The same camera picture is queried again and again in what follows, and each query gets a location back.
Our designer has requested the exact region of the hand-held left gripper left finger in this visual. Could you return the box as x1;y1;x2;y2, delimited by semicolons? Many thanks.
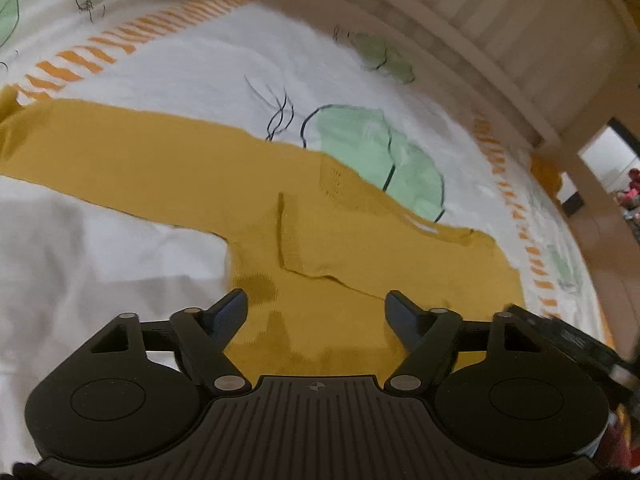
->
89;287;251;399

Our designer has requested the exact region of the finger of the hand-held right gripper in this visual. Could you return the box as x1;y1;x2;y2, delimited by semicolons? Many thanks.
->
502;303;553;338

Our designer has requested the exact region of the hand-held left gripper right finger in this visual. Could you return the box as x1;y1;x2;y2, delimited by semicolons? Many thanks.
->
382;289;544;396

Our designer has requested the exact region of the mustard yellow knit sweater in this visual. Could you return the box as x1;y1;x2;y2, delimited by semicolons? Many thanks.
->
0;85;528;377

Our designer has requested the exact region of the dark red cloth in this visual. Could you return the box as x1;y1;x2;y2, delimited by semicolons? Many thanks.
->
602;400;640;468

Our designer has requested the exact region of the black box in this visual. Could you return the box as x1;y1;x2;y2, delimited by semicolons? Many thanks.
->
560;172;586;218

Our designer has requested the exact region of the mustard yellow cloth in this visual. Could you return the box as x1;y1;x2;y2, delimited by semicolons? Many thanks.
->
527;152;565;195

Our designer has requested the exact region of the white leaf-print bedsheet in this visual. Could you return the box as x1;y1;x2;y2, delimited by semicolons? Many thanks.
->
0;0;613;466

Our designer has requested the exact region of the light wooden bed frame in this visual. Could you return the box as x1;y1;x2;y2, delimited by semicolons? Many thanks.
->
280;0;640;221

